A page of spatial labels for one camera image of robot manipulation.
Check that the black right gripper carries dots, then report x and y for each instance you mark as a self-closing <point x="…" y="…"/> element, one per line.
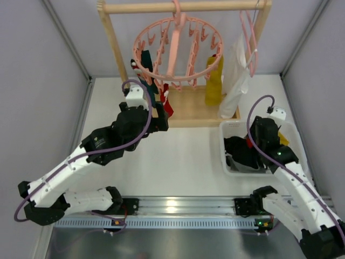
<point x="260" y="135"/>

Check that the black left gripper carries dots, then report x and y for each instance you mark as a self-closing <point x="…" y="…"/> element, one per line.
<point x="160" y="117"/>

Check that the red sock with pompom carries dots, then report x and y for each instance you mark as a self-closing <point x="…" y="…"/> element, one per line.
<point x="249" y="142"/>
<point x="164" y="99"/>

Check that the yellow sock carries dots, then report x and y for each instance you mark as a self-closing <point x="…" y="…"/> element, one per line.
<point x="283" y="140"/>
<point x="213" y="91"/>

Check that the pink round clip hanger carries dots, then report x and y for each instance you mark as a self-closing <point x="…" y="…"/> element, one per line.
<point x="162" y="69"/>

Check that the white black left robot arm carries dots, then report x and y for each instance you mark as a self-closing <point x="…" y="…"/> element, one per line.
<point x="48" y="199"/>

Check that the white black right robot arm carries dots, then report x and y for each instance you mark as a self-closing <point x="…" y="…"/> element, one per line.
<point x="318" y="230"/>

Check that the pink clothes hanger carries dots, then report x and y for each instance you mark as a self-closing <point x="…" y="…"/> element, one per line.
<point x="251" y="43"/>

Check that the white perforated plastic basket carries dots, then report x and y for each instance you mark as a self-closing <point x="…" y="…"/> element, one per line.
<point x="231" y="133"/>

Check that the red green christmas sock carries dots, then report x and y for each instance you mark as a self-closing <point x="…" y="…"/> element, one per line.
<point x="136" y="69"/>

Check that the wooden clothes rack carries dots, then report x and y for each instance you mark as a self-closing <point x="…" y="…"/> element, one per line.
<point x="188" y="104"/>

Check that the white cloth garment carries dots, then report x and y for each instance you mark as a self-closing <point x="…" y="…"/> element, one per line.
<point x="235" y="81"/>

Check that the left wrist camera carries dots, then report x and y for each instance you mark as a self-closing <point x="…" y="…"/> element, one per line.
<point x="136" y="98"/>

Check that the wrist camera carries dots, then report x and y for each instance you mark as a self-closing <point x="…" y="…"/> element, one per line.
<point x="276" y="113"/>
<point x="136" y="98"/>

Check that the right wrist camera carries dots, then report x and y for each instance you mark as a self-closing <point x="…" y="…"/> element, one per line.
<point x="276" y="113"/>

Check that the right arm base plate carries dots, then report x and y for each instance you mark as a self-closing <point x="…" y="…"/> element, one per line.
<point x="246" y="207"/>

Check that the aluminium mounting rail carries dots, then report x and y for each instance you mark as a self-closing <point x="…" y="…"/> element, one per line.
<point x="188" y="206"/>

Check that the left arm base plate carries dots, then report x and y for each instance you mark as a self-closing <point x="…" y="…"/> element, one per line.
<point x="128" y="206"/>

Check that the grey slotted cable duct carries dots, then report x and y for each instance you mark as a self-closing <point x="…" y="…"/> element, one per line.
<point x="165" y="223"/>

